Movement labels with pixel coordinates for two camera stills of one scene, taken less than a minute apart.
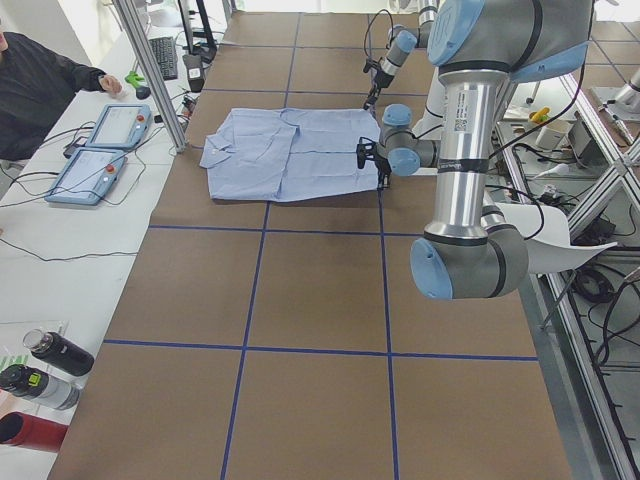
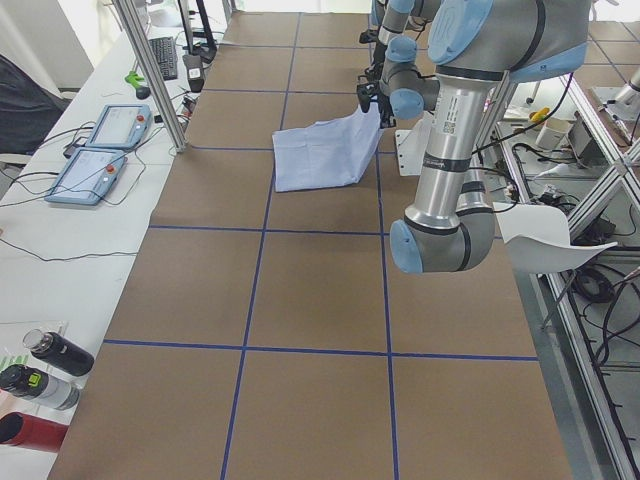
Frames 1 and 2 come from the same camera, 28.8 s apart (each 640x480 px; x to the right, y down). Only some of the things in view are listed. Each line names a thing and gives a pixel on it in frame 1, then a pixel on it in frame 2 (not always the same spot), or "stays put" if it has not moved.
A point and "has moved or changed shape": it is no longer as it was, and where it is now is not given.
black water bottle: x=58 y=352 stays put
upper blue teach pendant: x=120 y=126 stays put
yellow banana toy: x=536 y=115 stays put
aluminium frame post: x=135 y=32 stays put
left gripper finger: x=383 y=179 → x=385 y=119
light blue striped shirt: x=275 y=155 has moved or changed shape
